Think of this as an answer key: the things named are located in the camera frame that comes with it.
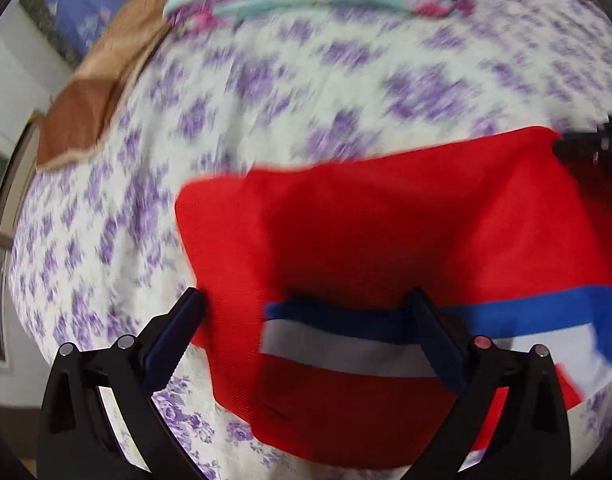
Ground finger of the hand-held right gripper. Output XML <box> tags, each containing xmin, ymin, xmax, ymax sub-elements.
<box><xmin>554</xmin><ymin>112</ymin><xmax>612</xmax><ymax>170</ymax></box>

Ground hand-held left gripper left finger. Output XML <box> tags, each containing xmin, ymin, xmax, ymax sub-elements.
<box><xmin>37</xmin><ymin>287</ymin><xmax>208</xmax><ymax>480</ymax></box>

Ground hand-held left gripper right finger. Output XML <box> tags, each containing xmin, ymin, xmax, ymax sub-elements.
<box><xmin>399</xmin><ymin>287</ymin><xmax>572</xmax><ymax>480</ymax></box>

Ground red pants with striped band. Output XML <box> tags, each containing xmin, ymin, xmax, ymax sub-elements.
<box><xmin>175</xmin><ymin>126</ymin><xmax>612</xmax><ymax>471</ymax></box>

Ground purple floral bed sheet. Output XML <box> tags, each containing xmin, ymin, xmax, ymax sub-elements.
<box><xmin>6</xmin><ymin>0</ymin><xmax>612</xmax><ymax>480</ymax></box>

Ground brown blanket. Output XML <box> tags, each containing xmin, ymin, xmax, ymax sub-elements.
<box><xmin>36</xmin><ymin>0</ymin><xmax>197</xmax><ymax>171</ymax></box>

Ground blue wall poster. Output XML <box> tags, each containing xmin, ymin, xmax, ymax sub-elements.
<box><xmin>18</xmin><ymin>0</ymin><xmax>132</xmax><ymax>66</ymax></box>

